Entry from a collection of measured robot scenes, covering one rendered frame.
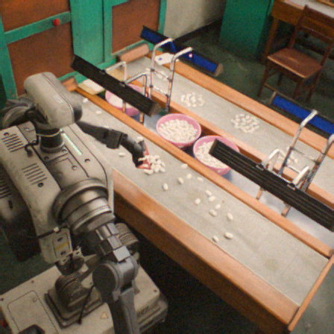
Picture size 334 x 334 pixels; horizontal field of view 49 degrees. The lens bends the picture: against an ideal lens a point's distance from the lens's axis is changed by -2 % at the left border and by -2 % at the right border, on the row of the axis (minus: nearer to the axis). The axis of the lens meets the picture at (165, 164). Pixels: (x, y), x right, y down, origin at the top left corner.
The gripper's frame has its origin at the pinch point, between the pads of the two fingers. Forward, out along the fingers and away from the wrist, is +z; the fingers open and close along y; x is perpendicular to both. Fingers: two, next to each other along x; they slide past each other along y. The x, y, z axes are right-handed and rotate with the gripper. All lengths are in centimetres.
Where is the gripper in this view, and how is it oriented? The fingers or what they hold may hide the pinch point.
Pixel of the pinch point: (147, 161)
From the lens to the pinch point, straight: 182.4
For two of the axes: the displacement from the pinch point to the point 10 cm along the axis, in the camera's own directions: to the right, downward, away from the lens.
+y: 1.3, 7.2, -6.8
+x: 8.2, -4.7, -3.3
